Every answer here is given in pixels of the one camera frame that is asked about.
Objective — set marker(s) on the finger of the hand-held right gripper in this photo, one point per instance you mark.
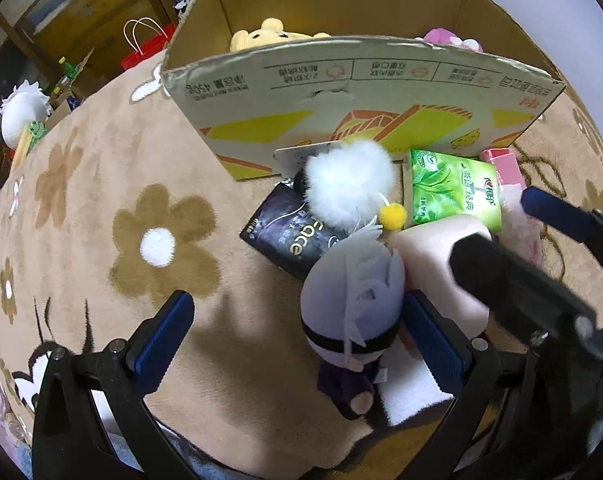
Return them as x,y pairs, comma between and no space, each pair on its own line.
556,210
501,272

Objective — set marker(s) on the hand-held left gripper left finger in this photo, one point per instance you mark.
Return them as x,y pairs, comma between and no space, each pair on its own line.
162,340

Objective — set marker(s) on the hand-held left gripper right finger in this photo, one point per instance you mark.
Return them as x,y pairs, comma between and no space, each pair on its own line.
434,342

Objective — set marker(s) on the pink tissue packet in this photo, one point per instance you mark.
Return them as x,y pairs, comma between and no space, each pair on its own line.
504,167

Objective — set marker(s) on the grey-haired blindfolded plush doll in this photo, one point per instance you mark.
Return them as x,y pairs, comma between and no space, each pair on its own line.
351,300

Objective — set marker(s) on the green tissue packet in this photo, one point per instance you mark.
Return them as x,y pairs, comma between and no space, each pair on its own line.
446,185

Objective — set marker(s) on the black tissue packet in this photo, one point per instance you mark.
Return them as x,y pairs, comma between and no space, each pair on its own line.
281,232

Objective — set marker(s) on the white fluffy pompom toy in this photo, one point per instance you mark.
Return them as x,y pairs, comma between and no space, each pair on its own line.
346,180

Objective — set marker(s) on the printed cardboard box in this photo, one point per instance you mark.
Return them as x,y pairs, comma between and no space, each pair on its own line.
331,110

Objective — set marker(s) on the tan flower-print blanket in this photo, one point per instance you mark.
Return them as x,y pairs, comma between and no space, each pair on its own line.
106,185

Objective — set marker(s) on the pink plush toy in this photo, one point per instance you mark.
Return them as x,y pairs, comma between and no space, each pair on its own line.
444,36

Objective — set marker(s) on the white printed card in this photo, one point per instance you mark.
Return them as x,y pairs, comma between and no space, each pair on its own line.
291,160

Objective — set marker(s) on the green frog toy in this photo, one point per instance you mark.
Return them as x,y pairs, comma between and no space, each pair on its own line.
34,130

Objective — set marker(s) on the open brown cardboard box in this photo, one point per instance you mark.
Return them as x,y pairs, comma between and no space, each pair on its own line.
66,95

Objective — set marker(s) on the white-haired plush doll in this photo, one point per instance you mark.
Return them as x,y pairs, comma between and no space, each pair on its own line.
19,115

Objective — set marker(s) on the red paper bag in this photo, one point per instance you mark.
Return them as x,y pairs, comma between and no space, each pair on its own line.
144,55

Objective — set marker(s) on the green bottle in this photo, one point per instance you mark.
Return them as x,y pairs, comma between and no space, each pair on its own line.
67,67

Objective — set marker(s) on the yellow bear plush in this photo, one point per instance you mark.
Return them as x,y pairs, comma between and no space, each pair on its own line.
266,35

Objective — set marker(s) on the wooden wardrobe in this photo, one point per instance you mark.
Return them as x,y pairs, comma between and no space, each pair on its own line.
91,0

